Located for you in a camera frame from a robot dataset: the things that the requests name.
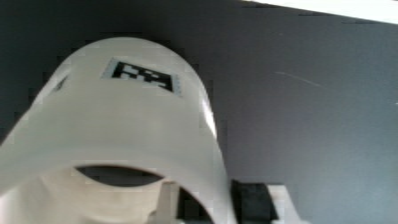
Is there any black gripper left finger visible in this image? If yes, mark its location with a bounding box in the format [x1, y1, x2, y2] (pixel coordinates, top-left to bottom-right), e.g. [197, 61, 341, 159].
[147, 181, 185, 224]

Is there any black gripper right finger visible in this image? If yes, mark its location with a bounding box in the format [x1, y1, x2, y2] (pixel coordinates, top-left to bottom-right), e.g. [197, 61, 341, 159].
[229, 179, 309, 224]

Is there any white lamp shade cone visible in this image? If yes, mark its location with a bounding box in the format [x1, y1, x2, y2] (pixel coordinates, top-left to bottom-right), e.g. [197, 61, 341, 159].
[0, 37, 236, 224]

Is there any white marker sheet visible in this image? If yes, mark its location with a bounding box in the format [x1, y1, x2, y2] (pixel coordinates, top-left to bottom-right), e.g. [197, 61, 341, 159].
[243, 0, 398, 25]

